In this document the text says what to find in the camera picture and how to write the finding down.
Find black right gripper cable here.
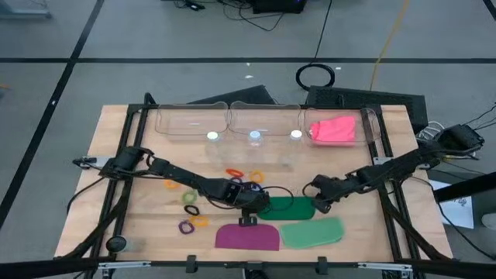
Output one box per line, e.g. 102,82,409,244
301,179,325,199

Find long black cable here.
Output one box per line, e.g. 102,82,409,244
312,0,334,66

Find yellow cable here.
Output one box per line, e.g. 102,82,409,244
368,0,411,92

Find tangled black cables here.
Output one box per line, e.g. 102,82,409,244
170,0,290,33

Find black beam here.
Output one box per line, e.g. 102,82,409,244
432,171,496,203

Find black power cable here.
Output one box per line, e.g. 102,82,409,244
66,176,109,216

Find black box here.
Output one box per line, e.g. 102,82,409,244
250,0,308,15

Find black flat panel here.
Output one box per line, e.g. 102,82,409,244
188,84,277,106

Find black cable coil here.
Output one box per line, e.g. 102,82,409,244
294,62,336,91

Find white paper sheet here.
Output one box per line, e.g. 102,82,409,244
429,178,476,230

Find black floor cable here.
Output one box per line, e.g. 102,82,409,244
437,201,496,261

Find silver frame bracket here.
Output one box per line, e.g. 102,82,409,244
97,260,153,270
356,262,414,271

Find clear plastic bin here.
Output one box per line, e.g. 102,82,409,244
228,101,303,136
154,101,230,136
303,107,383,148

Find black metal table frame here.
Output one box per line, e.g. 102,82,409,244
0,91,496,279

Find pink cloth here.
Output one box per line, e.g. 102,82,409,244
309,115,357,147

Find light green cloth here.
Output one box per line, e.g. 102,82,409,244
279,216,346,250

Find black round disc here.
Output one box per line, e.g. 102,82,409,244
105,234,148,254

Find magenta cloth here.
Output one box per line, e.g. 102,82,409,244
215,223,281,252

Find white object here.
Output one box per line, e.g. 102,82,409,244
481,212,496,232

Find clear bottle white cap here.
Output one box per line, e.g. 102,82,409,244
287,128,307,160
244,129,268,162
203,129,228,164

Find grey metal base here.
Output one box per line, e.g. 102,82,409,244
0,0,53,20

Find black table clamp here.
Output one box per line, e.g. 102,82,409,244
184,253,199,275
315,255,329,276

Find dark green cloth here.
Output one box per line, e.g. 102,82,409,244
257,196,316,222

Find black perforated case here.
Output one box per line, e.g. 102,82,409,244
305,84,429,135

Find white cables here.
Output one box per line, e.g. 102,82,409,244
416,120,446,143

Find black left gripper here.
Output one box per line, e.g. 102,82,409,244
222,181,271,228

